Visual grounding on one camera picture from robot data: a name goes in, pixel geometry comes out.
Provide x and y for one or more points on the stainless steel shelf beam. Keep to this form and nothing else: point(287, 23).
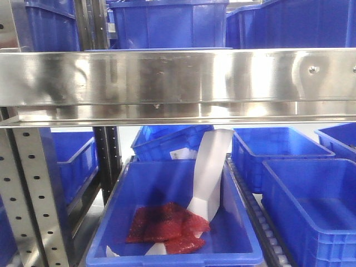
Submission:
point(102, 88)

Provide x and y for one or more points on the perforated steel shelf upright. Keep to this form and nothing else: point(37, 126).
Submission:
point(30, 178)

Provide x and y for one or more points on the tilted blue bin behind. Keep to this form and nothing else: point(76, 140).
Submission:
point(168, 142)

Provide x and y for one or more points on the lower right rear blue bin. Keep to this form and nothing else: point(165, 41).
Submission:
point(251, 146)

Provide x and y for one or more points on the red mesh bag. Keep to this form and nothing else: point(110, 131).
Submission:
point(170, 224)

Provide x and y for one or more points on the lower left blue bin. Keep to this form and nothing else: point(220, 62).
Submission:
point(77, 159)

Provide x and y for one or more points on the upper middle blue bin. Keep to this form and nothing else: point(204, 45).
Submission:
point(170, 24)

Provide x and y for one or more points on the front blue bin with items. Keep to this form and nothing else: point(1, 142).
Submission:
point(230, 242)

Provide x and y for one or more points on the dark perforated rear upright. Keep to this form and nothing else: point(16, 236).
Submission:
point(92, 29)

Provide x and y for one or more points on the lower right front blue bin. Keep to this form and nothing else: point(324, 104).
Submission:
point(312, 205)

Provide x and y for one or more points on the upper right blue bin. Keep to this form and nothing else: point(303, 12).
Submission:
point(292, 24)

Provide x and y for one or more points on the far right blue bin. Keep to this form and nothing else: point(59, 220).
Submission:
point(339, 139)

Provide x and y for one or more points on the upper left blue bin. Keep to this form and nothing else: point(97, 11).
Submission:
point(53, 25)

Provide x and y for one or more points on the roller conveyor rail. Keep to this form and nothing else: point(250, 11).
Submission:
point(275, 253)

